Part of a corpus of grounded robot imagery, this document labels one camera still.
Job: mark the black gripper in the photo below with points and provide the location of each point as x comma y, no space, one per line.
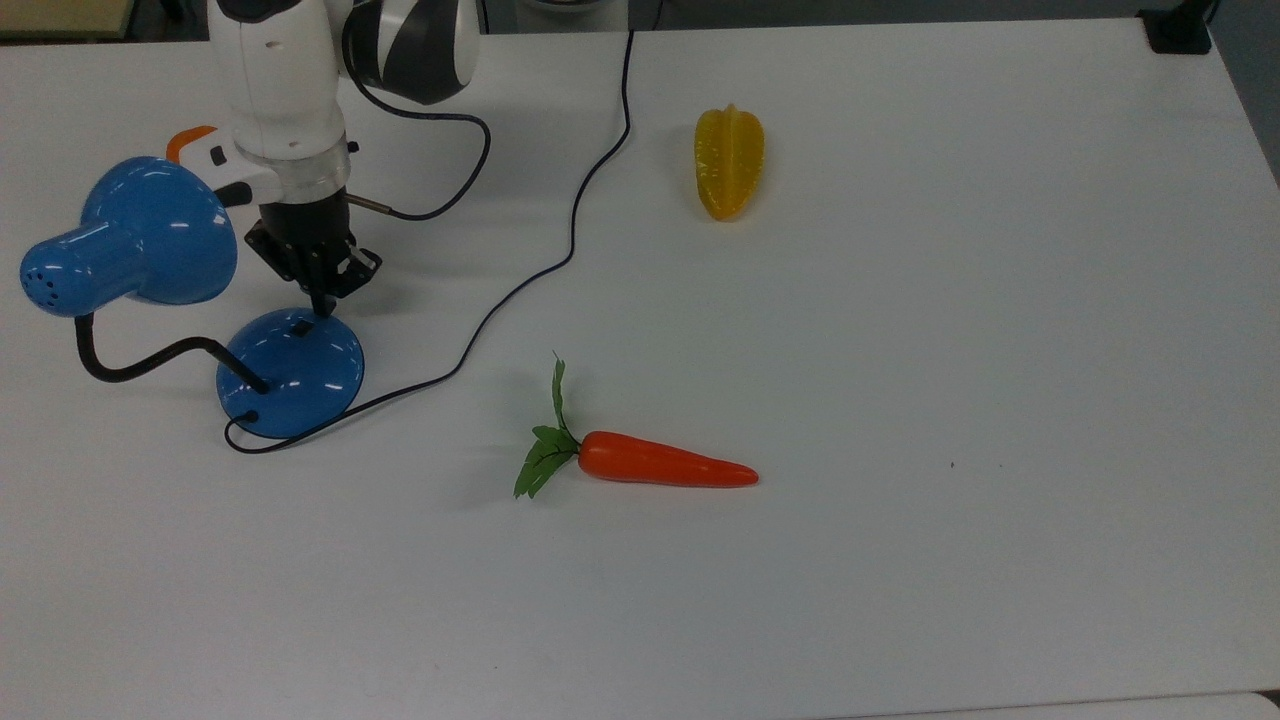
305,235

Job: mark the blue desk lamp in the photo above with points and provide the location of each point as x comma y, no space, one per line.
295,375

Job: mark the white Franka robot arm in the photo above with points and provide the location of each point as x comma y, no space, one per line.
285,80

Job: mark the orange toy carrot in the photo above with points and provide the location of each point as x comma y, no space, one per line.
660,465

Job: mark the beige wooden board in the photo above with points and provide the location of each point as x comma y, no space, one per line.
60,15

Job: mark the yellow toy starfruit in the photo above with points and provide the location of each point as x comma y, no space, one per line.
730,165

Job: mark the black clamped camera stand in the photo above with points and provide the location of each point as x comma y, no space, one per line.
1180,28

